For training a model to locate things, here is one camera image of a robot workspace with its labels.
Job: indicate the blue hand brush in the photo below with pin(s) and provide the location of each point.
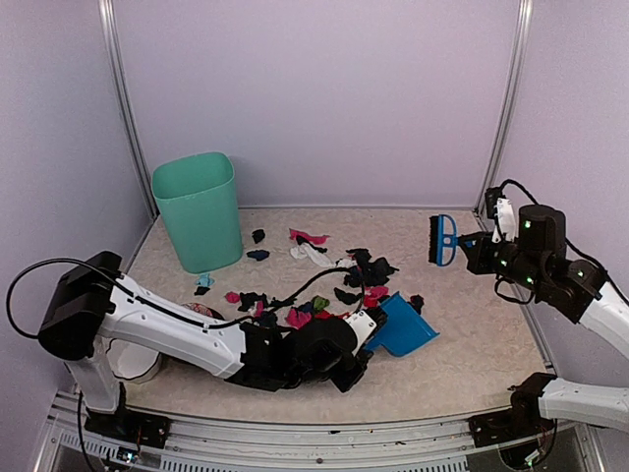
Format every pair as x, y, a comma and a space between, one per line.
444, 240

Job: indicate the black scrap pile centre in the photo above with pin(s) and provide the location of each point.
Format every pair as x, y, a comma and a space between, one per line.
364, 273

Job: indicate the pink paper scrap far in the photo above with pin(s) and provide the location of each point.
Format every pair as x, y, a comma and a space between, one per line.
298, 235

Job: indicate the metal corner post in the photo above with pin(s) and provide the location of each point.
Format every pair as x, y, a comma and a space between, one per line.
111, 38
514, 74

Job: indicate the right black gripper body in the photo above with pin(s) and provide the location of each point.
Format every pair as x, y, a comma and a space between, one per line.
487, 265

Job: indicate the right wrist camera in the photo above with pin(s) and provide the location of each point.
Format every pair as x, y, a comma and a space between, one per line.
500, 210

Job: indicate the teal plastic waste bin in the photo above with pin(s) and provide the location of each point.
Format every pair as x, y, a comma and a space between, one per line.
197, 199

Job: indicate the light blue paper scrap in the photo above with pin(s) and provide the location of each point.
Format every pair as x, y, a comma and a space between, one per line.
203, 284

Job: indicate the front aluminium rail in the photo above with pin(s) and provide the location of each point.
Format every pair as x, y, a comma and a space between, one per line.
202, 444

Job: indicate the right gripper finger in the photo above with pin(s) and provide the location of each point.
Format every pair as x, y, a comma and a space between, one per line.
469, 250
472, 238

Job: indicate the white scalloped dish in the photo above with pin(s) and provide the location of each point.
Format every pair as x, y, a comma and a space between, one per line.
131, 362

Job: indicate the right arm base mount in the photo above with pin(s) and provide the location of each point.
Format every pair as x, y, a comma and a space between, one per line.
521, 419

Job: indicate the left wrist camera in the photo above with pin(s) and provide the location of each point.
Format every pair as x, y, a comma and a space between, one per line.
366, 325

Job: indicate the dark blue paper scrap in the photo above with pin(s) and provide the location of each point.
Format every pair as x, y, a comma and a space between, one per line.
258, 255

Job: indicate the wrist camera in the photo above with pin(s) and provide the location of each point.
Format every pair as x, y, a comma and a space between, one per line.
366, 325
500, 210

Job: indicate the white paper scrap long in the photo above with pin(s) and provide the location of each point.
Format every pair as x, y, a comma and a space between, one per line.
305, 251

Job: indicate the mixed scrap pile left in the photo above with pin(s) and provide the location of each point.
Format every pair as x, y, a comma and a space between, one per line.
273, 314

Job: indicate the black paper scrap right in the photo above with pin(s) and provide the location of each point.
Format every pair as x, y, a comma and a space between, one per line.
417, 302

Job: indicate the right metal corner post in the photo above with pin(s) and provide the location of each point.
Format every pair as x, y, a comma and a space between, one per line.
514, 74

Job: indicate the red patterned bowl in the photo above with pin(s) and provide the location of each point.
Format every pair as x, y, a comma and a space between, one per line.
203, 310

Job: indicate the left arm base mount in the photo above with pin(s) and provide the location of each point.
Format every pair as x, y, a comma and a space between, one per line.
129, 426

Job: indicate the black paper scrap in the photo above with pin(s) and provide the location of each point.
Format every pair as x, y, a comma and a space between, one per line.
417, 302
258, 235

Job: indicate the blue plastic dustpan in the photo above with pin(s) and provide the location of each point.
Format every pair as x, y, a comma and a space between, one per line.
405, 330

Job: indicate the pink small paper scrap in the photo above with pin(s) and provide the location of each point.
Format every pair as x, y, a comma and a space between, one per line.
232, 297

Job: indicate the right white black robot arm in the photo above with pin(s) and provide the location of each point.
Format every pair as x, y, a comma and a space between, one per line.
579, 290

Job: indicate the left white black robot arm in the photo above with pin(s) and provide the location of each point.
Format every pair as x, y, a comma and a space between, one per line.
96, 299

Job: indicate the black paper scrap far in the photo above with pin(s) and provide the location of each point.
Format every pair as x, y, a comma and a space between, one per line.
258, 235

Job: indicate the left metal corner post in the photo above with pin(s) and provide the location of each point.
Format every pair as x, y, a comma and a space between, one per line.
111, 38

